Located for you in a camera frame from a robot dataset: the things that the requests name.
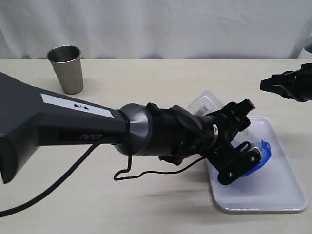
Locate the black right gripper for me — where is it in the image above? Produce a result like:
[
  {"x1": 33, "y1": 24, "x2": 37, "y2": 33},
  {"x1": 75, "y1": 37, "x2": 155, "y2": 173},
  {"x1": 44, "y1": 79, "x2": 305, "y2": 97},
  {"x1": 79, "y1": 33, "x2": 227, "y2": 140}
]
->
[{"x1": 260, "y1": 63, "x2": 312, "y2": 102}]

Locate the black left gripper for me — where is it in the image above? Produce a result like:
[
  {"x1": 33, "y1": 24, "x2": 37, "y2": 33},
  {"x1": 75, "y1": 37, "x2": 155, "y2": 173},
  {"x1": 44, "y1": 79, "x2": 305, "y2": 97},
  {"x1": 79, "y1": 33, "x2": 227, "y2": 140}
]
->
[{"x1": 205, "y1": 99, "x2": 261, "y2": 185}]

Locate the blue container lid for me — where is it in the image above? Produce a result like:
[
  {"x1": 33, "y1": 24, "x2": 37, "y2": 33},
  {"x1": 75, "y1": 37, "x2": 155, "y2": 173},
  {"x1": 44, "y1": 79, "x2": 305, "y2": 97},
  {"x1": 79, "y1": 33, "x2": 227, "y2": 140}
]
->
[{"x1": 242, "y1": 139, "x2": 272, "y2": 177}]

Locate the clear tall plastic container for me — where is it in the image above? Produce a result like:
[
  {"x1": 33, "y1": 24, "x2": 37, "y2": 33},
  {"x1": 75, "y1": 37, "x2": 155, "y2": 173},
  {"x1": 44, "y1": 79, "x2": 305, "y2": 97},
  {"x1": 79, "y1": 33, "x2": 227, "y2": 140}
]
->
[{"x1": 187, "y1": 90, "x2": 261, "y2": 149}]

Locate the stainless steel cup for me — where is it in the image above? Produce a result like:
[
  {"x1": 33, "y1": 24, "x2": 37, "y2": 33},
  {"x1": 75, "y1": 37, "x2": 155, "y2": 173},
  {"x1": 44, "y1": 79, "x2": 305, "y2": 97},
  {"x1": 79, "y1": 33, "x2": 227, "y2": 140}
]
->
[{"x1": 46, "y1": 45, "x2": 84, "y2": 95}]

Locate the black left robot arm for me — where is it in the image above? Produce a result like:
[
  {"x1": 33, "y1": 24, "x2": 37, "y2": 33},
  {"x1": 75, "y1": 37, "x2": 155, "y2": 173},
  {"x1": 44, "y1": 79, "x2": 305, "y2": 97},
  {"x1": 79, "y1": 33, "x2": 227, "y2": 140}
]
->
[{"x1": 0, "y1": 73, "x2": 262, "y2": 185}]

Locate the white plastic tray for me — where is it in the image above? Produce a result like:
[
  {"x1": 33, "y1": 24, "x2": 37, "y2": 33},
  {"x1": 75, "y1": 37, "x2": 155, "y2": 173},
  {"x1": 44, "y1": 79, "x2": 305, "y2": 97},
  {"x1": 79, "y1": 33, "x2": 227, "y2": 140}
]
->
[{"x1": 207, "y1": 116, "x2": 309, "y2": 213}]

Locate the white backdrop curtain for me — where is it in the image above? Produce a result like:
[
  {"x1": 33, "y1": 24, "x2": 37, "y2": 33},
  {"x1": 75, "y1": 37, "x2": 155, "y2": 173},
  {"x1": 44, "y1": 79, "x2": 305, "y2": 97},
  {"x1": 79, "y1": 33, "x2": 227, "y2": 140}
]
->
[{"x1": 0, "y1": 0, "x2": 312, "y2": 59}]

